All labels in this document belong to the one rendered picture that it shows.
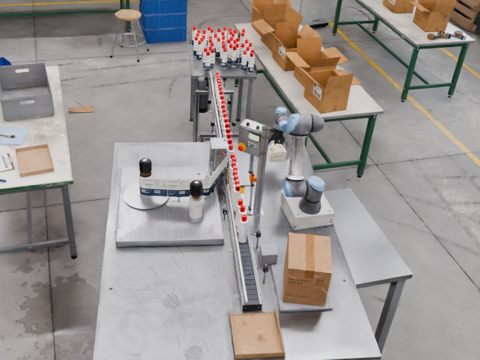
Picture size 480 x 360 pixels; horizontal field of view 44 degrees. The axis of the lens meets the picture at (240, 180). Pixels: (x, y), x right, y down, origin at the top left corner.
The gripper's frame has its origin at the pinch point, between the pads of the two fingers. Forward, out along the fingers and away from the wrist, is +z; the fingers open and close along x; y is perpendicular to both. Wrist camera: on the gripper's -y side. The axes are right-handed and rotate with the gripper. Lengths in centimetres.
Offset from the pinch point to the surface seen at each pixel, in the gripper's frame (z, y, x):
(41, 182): 21, -20, -167
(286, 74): 26, -158, 70
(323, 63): -4, -120, 89
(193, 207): -1, 55, -74
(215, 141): -13.8, 2.7, -47.1
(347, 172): 102, -86, 120
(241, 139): -38, 38, -40
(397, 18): 29, -285, 267
